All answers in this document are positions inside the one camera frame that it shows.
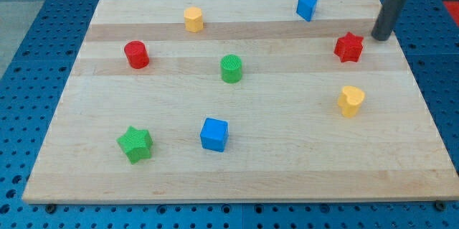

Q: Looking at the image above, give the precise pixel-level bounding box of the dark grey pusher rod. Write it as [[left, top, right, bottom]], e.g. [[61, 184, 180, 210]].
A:
[[371, 0, 406, 41]]

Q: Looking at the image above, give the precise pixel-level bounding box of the red star block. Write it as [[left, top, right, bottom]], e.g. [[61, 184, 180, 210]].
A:
[[333, 32, 364, 62]]

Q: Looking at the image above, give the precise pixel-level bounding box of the green star block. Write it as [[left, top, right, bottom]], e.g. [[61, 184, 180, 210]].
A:
[[116, 126, 153, 164]]

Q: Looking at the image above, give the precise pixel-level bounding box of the blue triangle block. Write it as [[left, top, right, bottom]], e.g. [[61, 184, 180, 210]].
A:
[[296, 0, 318, 22]]

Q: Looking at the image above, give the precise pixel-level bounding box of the yellow heart block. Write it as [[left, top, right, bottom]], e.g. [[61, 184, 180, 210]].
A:
[[337, 85, 366, 118]]

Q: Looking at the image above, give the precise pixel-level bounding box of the wooden board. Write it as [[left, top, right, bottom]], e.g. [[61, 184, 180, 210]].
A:
[[22, 0, 458, 205]]

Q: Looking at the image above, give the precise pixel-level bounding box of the green cylinder block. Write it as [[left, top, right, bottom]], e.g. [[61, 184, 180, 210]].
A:
[[220, 55, 242, 83]]

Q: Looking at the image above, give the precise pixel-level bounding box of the yellow hexagon block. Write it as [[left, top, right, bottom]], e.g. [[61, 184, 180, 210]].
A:
[[184, 6, 204, 32]]

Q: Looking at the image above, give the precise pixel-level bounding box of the blue cube block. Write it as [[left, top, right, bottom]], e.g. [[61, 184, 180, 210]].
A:
[[200, 118, 229, 152]]

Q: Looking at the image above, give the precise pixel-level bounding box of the red cylinder block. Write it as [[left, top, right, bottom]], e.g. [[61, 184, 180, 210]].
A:
[[124, 41, 149, 69]]

